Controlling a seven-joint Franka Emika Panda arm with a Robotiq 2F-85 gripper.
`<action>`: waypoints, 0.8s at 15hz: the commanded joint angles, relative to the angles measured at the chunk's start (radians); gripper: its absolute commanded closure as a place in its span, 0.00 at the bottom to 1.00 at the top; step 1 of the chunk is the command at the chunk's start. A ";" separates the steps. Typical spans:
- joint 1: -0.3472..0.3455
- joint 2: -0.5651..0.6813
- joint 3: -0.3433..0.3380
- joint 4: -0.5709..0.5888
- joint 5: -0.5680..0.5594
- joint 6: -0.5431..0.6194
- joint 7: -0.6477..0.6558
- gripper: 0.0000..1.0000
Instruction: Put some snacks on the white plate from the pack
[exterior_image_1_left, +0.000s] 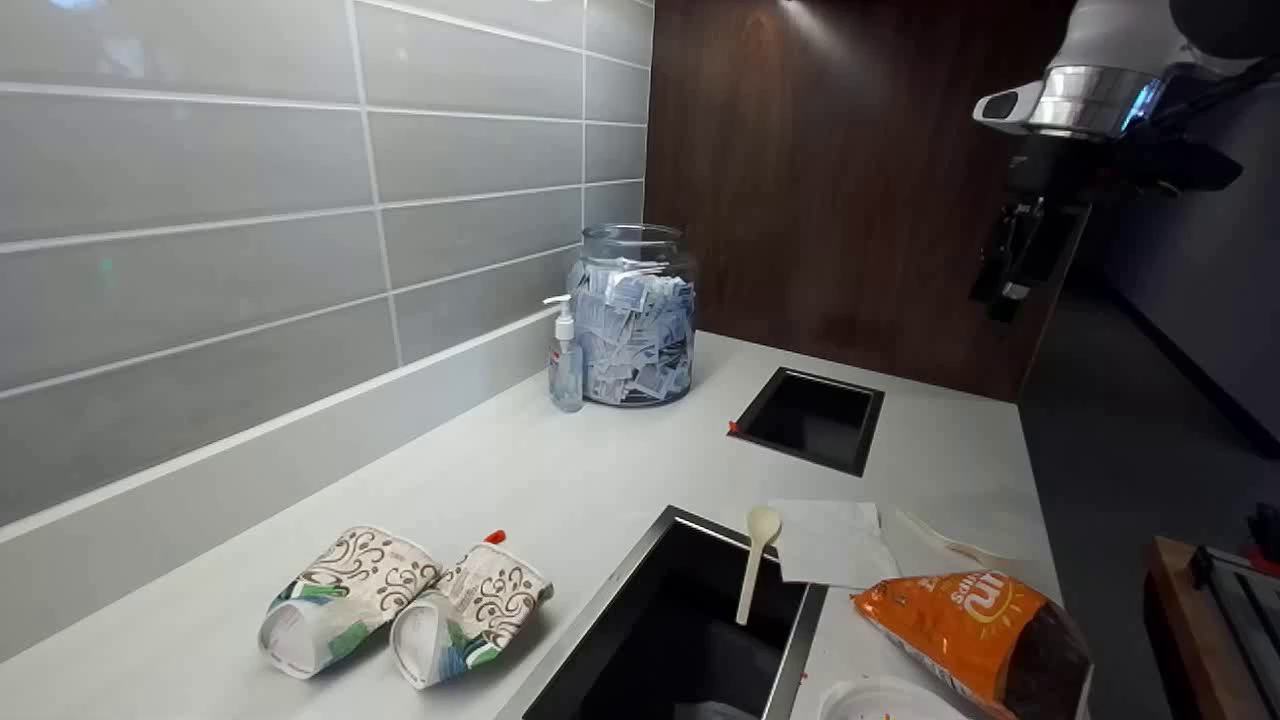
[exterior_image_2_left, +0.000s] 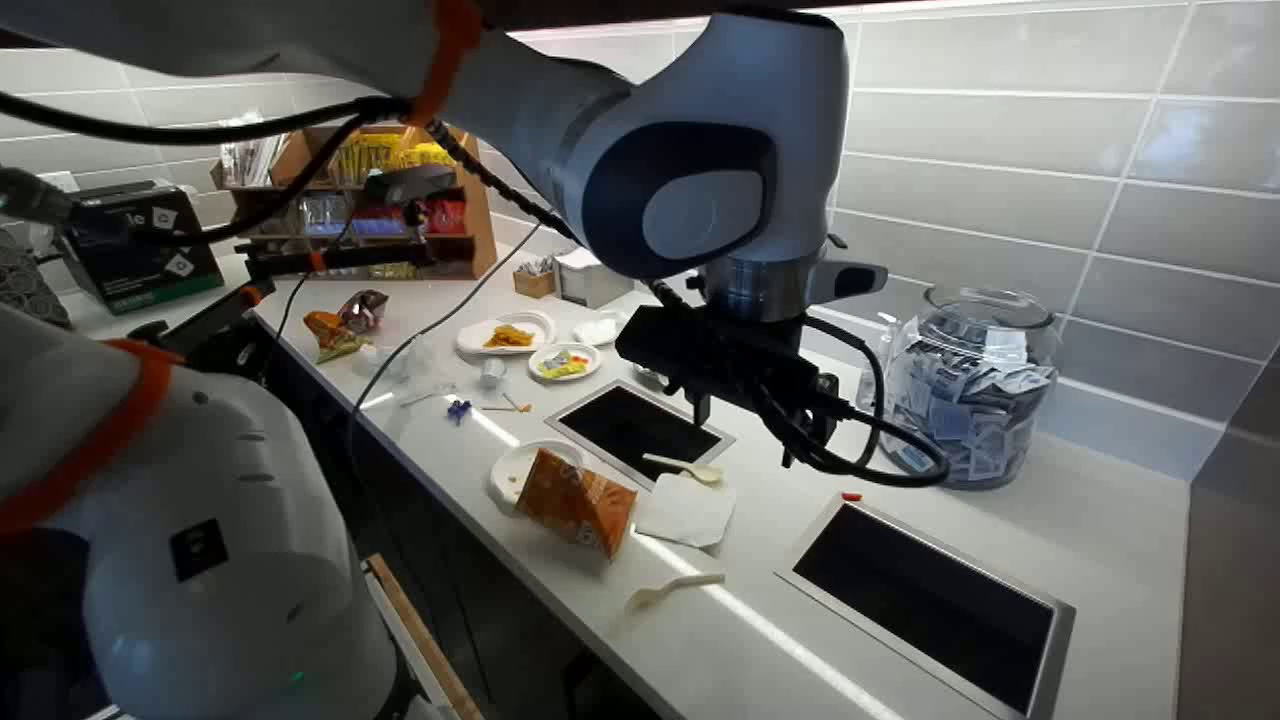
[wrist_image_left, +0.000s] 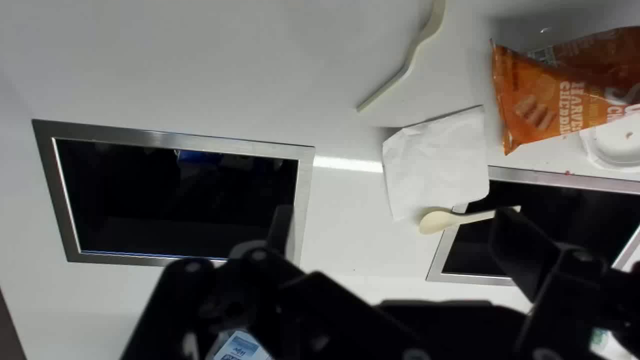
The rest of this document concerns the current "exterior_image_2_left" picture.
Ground small plate with colourful wrapper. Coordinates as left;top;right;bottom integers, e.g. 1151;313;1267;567
525;338;607;387

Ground thin dark cable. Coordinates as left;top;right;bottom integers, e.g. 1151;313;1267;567
347;225;546;425

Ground white plastic bag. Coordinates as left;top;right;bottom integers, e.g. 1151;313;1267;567
216;132;292;193

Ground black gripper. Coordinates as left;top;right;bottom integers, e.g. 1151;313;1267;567
613;301;818;403

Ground glass jar with packets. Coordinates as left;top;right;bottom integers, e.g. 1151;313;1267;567
874;279;1063;492

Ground crumpled orange purple wrapper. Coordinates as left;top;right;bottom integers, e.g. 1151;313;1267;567
300;287;391;369

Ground small plate with orange snack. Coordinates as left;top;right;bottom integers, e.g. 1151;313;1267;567
453;313;558;359

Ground black orange clamp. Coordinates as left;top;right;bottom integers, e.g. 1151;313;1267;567
132;276;276;376

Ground steel framed counter opening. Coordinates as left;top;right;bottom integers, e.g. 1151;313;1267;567
776;492;1078;720
546;376;735;489

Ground white napkin dispenser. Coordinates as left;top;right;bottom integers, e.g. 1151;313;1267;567
551;247;636;313

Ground white paper napkin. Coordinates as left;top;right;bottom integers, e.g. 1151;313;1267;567
636;473;740;551

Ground white plastic spoon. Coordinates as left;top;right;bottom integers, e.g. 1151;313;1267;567
642;452;727;489

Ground yellow snack packets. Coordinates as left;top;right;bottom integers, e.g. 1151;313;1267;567
329;122;453;182

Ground wooden organizer shelf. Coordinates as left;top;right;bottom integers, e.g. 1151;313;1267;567
216;120;500;284

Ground white paper plate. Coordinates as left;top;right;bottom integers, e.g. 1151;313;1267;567
486;434;594;512

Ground orange snack pack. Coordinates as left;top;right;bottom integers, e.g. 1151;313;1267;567
515;442;642;558

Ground white plastic fork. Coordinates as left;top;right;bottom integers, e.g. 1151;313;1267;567
627;571;727;617

